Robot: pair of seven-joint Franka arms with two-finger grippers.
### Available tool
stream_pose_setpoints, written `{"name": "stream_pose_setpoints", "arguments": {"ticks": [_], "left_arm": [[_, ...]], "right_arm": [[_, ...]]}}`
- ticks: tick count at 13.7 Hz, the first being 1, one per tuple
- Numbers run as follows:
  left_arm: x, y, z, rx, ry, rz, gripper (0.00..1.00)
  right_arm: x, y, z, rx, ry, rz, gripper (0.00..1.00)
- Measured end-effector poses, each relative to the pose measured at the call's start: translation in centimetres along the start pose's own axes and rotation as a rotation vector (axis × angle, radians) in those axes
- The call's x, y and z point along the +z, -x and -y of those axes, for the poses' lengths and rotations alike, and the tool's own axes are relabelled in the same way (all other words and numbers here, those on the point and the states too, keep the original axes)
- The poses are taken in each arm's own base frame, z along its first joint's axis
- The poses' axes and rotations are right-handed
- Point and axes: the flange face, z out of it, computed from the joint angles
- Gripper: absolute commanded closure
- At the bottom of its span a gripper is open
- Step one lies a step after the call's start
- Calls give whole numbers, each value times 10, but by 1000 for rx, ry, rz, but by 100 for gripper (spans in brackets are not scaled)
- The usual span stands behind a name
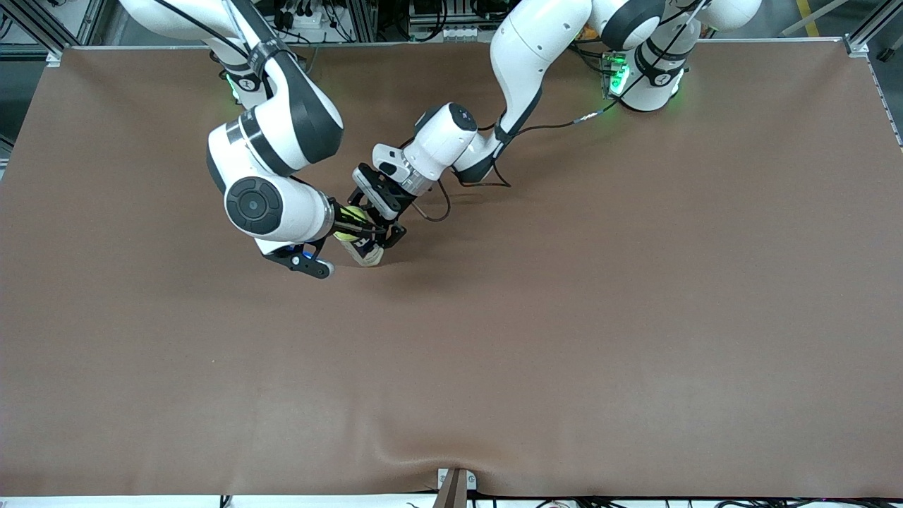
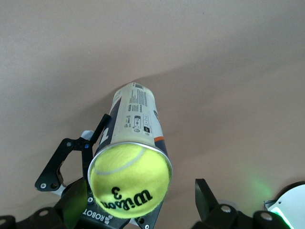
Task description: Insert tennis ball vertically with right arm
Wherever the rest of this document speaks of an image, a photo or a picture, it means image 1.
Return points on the power strip with black plugs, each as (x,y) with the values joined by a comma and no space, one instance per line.
(303,17)

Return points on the metal mat corner bracket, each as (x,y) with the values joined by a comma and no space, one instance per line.
(55,58)
(857,46)

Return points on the yellow tennis ball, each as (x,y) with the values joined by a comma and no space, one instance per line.
(347,220)

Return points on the silver tennis ball can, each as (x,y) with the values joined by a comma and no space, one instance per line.
(368,255)

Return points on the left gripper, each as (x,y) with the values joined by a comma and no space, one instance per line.
(399,208)

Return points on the bag of orange items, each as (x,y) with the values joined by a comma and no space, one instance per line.
(589,32)

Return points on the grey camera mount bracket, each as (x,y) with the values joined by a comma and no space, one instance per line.
(456,487)

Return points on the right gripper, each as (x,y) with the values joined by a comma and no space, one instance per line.
(345,220)

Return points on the white power strip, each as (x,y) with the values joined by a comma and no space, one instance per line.
(458,32)

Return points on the black electronics box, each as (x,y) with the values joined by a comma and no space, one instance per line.
(451,10)

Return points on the brown table mat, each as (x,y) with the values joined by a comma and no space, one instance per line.
(564,317)

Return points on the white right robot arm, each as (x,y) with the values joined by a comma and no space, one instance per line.
(282,141)

